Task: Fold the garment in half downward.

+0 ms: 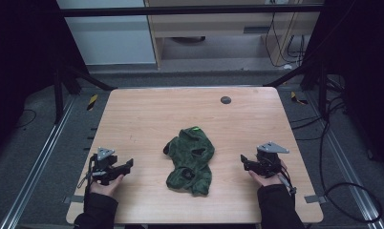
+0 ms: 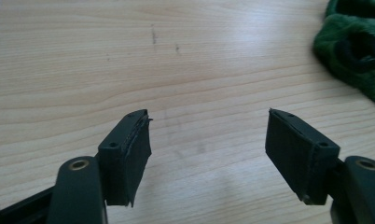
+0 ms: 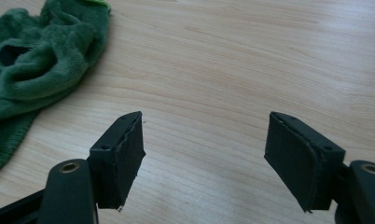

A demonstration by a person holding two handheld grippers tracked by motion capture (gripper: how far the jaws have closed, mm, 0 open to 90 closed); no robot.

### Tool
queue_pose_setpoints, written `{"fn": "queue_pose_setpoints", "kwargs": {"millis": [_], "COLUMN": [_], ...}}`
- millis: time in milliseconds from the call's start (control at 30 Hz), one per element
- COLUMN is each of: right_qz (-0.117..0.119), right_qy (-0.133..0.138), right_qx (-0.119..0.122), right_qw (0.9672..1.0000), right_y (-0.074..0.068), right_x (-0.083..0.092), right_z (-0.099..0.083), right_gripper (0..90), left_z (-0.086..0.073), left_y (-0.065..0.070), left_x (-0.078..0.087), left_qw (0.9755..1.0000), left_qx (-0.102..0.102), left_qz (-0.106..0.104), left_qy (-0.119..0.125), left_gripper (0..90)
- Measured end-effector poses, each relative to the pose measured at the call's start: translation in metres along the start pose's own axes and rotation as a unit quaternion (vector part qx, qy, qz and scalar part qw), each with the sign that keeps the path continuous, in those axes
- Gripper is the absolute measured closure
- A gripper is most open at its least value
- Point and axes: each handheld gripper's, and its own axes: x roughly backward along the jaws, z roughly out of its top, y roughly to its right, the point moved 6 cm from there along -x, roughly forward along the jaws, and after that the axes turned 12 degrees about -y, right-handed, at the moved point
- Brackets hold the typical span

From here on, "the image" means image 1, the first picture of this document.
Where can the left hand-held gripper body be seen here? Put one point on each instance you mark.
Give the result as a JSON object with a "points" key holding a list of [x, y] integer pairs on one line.
{"points": [[104, 162]]}

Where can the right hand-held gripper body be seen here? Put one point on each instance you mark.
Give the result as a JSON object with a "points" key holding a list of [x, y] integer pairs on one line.
{"points": [[269, 160]]}

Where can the person's right hand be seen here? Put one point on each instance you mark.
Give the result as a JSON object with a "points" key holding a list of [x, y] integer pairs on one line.
{"points": [[267, 180]]}

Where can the person's left hand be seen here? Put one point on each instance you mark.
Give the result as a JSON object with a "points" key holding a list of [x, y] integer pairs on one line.
{"points": [[108, 187]]}

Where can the grey tape piece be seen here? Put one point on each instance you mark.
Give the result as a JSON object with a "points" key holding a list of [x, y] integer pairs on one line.
{"points": [[315, 199], [73, 199]]}

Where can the green fleece garment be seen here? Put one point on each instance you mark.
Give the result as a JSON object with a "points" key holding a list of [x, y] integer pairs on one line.
{"points": [[189, 160]]}

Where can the yellow black striped tape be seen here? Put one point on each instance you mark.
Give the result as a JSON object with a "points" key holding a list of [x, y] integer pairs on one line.
{"points": [[92, 102], [297, 99]]}

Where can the grey round table grommet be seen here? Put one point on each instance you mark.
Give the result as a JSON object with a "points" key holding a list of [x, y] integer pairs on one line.
{"points": [[225, 100]]}

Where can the white cabinet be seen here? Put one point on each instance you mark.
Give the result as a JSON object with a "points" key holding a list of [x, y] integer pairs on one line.
{"points": [[110, 35]]}

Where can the black curtain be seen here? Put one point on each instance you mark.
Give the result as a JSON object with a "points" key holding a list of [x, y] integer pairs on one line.
{"points": [[21, 63], [365, 63]]}

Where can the light wooden desk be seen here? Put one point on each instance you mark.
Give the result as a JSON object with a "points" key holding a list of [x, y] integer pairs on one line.
{"points": [[212, 25]]}

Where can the aluminium floor rail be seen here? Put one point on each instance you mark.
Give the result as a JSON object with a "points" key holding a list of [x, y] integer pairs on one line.
{"points": [[37, 162], [346, 165]]}

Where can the black frame post with strut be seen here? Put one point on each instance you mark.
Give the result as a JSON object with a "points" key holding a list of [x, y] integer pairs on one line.
{"points": [[58, 95], [323, 92]]}

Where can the black horizontal frame bar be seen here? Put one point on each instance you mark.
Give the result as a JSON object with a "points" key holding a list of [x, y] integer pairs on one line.
{"points": [[180, 11]]}

